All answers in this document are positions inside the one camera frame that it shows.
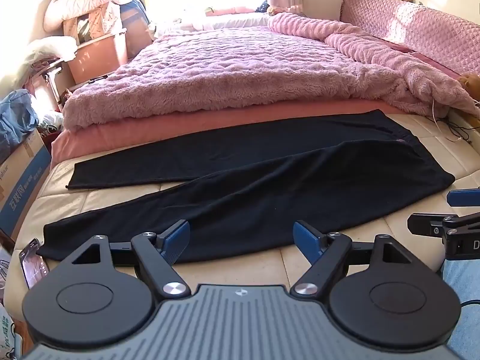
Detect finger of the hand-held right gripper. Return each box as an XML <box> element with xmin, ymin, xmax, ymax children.
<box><xmin>447</xmin><ymin>189</ymin><xmax>480</xmax><ymax>207</ymax></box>
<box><xmin>407</xmin><ymin>213</ymin><xmax>463</xmax><ymax>239</ymax></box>

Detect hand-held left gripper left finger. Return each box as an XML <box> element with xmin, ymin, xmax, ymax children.
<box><xmin>71</xmin><ymin>220</ymin><xmax>191</xmax><ymax>298</ymax></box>

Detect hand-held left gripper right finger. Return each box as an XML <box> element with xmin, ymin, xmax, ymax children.
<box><xmin>290</xmin><ymin>220</ymin><xmax>410</xmax><ymax>301</ymax></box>

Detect black pants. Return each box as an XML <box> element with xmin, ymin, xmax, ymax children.
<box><xmin>37</xmin><ymin>109</ymin><xmax>456</xmax><ymax>265</ymax></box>

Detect person's blue jeans leg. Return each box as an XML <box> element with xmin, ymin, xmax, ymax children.
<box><xmin>442</xmin><ymin>259</ymin><xmax>480</xmax><ymax>350</ymax></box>

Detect brown plush toy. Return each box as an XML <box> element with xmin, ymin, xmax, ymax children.
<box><xmin>456</xmin><ymin>72</ymin><xmax>480</xmax><ymax>103</ymax></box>

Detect salmon pink bed sheet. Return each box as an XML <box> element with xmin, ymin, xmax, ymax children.
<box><xmin>50</xmin><ymin>99</ymin><xmax>399</xmax><ymax>166</ymax></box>

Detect black smartphone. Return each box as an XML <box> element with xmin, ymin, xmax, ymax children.
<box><xmin>19</xmin><ymin>237</ymin><xmax>50</xmax><ymax>290</ymax></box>

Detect blue printed cardboard box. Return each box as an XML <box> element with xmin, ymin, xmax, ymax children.
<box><xmin>0</xmin><ymin>125</ymin><xmax>52</xmax><ymax>241</ymax></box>

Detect white printed plastic bag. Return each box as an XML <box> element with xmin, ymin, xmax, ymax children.
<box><xmin>37</xmin><ymin>110</ymin><xmax>65</xmax><ymax>136</ymax></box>

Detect pink quilted headboard cover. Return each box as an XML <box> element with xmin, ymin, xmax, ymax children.
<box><xmin>339</xmin><ymin>0</ymin><xmax>480</xmax><ymax>80</ymax></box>

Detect pink fluffy blanket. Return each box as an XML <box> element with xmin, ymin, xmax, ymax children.
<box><xmin>62</xmin><ymin>12</ymin><xmax>480</xmax><ymax>130</ymax></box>

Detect green printed plastic bag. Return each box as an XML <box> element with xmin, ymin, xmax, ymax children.
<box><xmin>0</xmin><ymin>302</ymin><xmax>24</xmax><ymax>360</ymax></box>

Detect pink plastic storage bin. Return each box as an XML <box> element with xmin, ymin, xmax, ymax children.
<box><xmin>65</xmin><ymin>30</ymin><xmax>128</xmax><ymax>85</ymax></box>

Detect blue plastic bag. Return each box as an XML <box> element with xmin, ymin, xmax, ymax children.
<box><xmin>0</xmin><ymin>89</ymin><xmax>40</xmax><ymax>155</ymax></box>

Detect blue striped bag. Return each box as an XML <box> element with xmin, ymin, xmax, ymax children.
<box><xmin>119</xmin><ymin>0</ymin><xmax>151</xmax><ymax>60</ymax></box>

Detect white bedding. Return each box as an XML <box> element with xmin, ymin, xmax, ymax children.
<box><xmin>157</xmin><ymin>5</ymin><xmax>271</xmax><ymax>31</ymax></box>

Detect white fluffy blanket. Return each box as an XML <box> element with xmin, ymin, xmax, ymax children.
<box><xmin>18</xmin><ymin>36</ymin><xmax>78</xmax><ymax>80</ymax></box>

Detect patterned fabric storage box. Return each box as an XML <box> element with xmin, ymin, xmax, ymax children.
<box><xmin>62</xmin><ymin>2</ymin><xmax>123</xmax><ymax>44</ymax></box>

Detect pile of pillows and boxes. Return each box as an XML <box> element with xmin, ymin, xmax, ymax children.
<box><xmin>44</xmin><ymin>0</ymin><xmax>138</xmax><ymax>31</ymax></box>

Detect black cable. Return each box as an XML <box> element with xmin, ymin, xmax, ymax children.
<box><xmin>436</xmin><ymin>117</ymin><xmax>480</xmax><ymax>144</ymax></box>

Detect white cable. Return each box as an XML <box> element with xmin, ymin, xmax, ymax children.
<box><xmin>430</xmin><ymin>97</ymin><xmax>466</xmax><ymax>144</ymax></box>

